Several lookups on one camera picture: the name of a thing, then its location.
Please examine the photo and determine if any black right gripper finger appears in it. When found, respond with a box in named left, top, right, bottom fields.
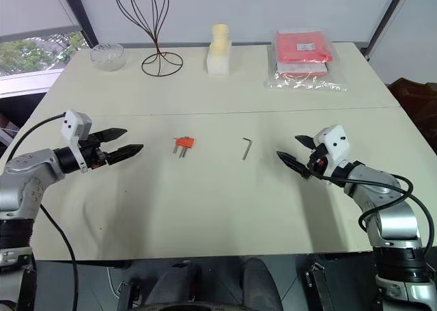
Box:
left=276, top=150, right=312, bottom=181
left=294, top=135, right=317, bottom=152

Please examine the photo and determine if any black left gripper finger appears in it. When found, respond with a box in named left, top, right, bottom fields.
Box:
left=96, top=127, right=128, bottom=143
left=106, top=144, right=145, bottom=165

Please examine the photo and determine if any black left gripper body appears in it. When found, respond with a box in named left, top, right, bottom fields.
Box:
left=79, top=133, right=110, bottom=171

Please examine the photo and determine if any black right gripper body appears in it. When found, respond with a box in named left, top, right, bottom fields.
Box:
left=307, top=144, right=328, bottom=180

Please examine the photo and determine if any metal hex key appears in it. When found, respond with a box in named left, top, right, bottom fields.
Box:
left=241, top=137, right=253, bottom=161

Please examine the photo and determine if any red plastic block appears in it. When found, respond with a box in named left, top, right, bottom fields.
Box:
left=174, top=137, right=196, bottom=150

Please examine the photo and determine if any clear glass bowl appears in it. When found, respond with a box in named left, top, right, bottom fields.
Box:
left=89, top=43, right=126, bottom=72

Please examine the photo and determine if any clear bag with red cloth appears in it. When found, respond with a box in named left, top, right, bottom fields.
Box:
left=266, top=28, right=350, bottom=94

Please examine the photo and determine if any dark brown object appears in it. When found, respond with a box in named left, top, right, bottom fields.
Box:
left=386, top=78, right=437, bottom=146

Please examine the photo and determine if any white and yellow plastic block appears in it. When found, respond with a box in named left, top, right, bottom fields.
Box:
left=206, top=40, right=234, bottom=77

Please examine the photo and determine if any dark rounded shape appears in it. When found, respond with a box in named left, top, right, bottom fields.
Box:
left=241, top=257, right=283, bottom=311

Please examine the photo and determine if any cream foam cylinder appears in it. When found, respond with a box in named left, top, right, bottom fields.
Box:
left=211, top=23, right=230, bottom=51

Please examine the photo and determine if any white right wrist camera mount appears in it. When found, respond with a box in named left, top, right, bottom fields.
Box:
left=313, top=124, right=351, bottom=176

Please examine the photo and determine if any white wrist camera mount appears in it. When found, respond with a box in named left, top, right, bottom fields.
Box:
left=61, top=109, right=94, bottom=174
left=313, top=124, right=351, bottom=176

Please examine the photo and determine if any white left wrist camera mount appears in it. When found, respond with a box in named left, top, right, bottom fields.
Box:
left=61, top=109, right=94, bottom=174

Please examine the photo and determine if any brown wire stand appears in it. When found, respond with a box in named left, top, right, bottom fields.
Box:
left=113, top=0, right=186, bottom=77

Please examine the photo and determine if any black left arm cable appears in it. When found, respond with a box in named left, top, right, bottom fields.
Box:
left=5, top=114, right=79, bottom=311

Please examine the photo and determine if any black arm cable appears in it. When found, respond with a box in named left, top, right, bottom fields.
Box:
left=317, top=173, right=436, bottom=267
left=5, top=114, right=79, bottom=311

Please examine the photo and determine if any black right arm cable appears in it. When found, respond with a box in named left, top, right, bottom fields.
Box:
left=317, top=173, right=436, bottom=267

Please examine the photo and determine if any black window frame post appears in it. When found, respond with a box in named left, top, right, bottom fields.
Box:
left=64, top=0, right=99, bottom=48

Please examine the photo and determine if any black slanted frame post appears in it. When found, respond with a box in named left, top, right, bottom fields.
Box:
left=365, top=0, right=411, bottom=54

